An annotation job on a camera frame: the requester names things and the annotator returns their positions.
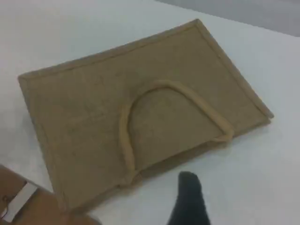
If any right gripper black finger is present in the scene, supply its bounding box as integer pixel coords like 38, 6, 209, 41
166, 171, 213, 225

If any brown jute tote bag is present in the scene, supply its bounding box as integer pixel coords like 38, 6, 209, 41
17, 18, 275, 211

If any bare person forearm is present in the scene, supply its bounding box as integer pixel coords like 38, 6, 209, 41
0, 164, 103, 225

